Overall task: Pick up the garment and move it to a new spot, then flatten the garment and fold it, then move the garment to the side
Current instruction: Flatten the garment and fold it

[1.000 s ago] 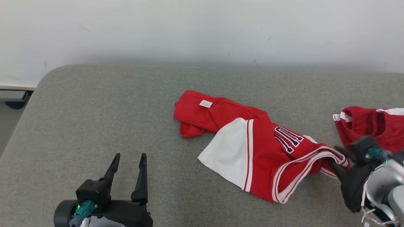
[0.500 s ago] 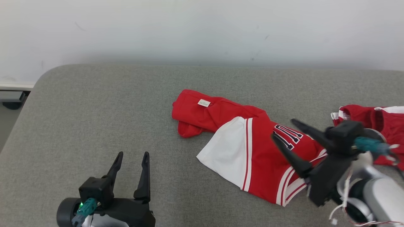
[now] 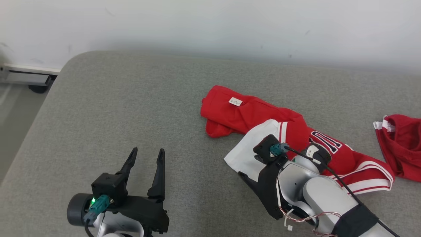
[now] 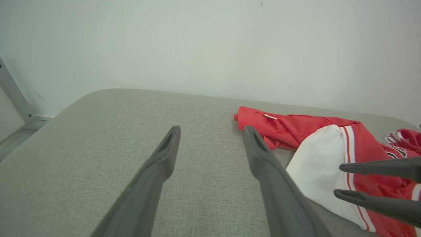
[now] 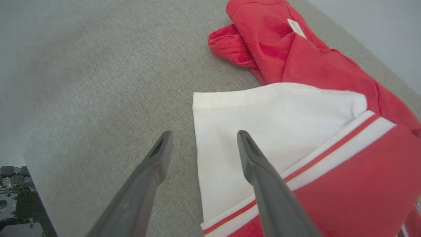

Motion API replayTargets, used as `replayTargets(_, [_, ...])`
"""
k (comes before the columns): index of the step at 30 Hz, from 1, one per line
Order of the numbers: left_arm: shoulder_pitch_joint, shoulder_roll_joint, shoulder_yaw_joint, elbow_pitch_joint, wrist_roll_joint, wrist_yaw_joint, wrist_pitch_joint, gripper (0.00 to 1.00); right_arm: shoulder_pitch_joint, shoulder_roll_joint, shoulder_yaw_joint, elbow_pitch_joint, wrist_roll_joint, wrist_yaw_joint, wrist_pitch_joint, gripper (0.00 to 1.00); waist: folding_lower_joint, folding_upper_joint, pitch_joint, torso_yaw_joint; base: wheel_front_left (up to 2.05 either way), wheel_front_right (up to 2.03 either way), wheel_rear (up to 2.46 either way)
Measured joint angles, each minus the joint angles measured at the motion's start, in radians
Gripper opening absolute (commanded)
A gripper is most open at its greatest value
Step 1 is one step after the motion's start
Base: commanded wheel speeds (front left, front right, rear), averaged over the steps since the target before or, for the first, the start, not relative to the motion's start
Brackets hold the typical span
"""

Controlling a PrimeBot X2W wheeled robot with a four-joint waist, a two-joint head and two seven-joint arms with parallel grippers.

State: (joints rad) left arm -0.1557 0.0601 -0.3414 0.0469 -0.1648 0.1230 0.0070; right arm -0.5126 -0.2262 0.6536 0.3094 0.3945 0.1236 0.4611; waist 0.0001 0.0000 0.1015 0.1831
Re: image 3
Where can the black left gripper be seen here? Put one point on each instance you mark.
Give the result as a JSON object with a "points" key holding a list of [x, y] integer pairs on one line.
{"points": [[148, 214]]}

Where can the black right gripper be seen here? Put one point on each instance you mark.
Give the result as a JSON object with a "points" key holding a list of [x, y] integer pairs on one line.
{"points": [[268, 187]]}

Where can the red basketball jersey white trim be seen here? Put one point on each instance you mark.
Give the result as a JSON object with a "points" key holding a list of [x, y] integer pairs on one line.
{"points": [[230, 118]]}

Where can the red shorts white side stripe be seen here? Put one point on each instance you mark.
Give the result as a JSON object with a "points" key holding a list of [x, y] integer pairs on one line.
{"points": [[404, 144]]}

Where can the black caster wheel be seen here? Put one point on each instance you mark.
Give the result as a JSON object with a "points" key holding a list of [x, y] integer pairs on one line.
{"points": [[38, 89]]}

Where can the white low furniture base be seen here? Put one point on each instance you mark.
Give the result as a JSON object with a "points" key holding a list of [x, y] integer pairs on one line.
{"points": [[26, 77]]}

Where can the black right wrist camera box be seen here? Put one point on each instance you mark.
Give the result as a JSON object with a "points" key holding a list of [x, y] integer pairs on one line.
{"points": [[264, 148]]}

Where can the teal right camera connector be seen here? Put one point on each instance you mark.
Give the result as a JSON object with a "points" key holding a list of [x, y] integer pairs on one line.
{"points": [[278, 149]]}

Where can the teal camera connector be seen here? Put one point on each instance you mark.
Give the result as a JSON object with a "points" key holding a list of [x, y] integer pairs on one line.
{"points": [[278, 149], [100, 204]]}

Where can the teal left camera connector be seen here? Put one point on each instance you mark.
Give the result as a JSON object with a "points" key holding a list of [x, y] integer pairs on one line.
{"points": [[100, 204]]}

